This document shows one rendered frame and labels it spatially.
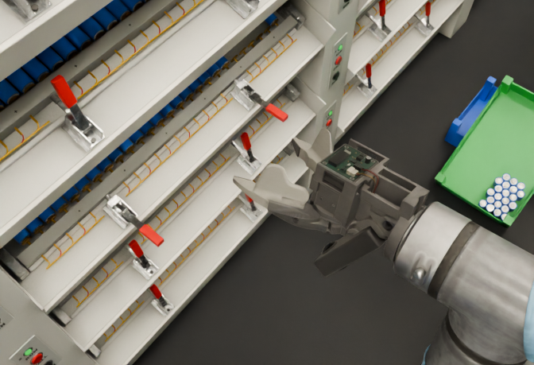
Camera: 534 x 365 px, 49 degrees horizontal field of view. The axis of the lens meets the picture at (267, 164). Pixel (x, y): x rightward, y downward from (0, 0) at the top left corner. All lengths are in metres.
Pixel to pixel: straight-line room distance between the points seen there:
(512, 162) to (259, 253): 0.65
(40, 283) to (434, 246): 0.50
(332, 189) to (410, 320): 0.77
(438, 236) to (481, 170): 0.94
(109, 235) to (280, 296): 0.61
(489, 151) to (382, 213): 0.93
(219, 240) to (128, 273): 0.28
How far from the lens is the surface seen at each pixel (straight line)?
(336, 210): 0.65
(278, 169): 0.65
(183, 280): 1.21
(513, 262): 0.62
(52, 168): 0.68
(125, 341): 1.19
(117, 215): 0.83
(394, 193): 0.64
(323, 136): 0.73
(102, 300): 1.01
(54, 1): 0.55
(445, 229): 0.62
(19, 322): 0.81
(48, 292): 0.83
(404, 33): 1.60
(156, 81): 0.72
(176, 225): 1.04
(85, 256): 0.84
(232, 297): 1.36
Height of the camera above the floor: 1.28
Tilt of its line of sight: 58 degrees down
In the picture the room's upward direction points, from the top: straight up
